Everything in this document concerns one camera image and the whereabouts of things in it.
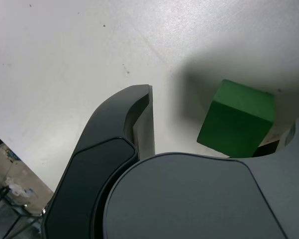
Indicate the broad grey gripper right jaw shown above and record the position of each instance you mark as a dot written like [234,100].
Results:
[189,199]

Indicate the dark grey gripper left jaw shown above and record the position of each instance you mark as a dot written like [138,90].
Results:
[94,174]

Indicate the green cube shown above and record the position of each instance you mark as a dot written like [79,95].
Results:
[233,124]

